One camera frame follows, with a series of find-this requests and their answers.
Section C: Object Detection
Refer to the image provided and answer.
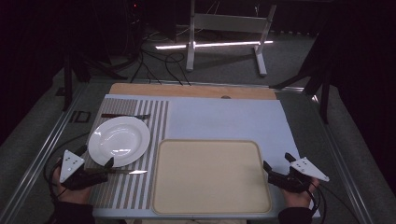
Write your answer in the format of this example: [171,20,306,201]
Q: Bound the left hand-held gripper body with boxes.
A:
[59,149,109,191]

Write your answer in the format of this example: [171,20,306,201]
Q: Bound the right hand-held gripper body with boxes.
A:
[267,156,331,194]

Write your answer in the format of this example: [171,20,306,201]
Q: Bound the dark-handled table knife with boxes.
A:
[83,167,149,176]

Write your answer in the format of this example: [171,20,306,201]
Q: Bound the white round plate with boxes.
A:
[87,116,151,168]

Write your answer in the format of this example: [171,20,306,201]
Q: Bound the person's left hand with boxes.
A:
[50,159,94,205]

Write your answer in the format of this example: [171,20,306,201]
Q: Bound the person's right hand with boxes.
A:
[280,177,320,209]

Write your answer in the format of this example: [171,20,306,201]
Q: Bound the beige rectangular tray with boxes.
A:
[151,138,273,216]

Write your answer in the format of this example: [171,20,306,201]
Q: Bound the striped placemat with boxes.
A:
[84,97,170,210]

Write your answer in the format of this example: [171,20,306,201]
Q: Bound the light blue table mat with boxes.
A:
[92,93,321,219]

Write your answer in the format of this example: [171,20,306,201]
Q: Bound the black tripod stand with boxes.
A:
[61,50,129,113]
[268,18,333,125]

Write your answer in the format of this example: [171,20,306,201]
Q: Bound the wooden board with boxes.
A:
[108,82,278,101]

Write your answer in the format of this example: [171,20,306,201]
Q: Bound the bright light strip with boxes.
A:
[155,39,275,51]

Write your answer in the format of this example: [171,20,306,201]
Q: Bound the metal floor rail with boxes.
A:
[306,92,375,224]
[0,83,90,224]

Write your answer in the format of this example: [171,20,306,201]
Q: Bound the black floor outlet frame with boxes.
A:
[68,109,92,124]

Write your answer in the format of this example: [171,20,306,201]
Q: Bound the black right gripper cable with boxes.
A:
[306,182,329,224]

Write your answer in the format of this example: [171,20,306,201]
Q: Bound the dark-handled fork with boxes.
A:
[100,113,151,121]

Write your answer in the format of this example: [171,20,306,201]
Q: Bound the black floor cables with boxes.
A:
[130,46,192,87]

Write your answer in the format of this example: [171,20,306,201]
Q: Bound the white metal stand frame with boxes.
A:
[185,0,277,77]

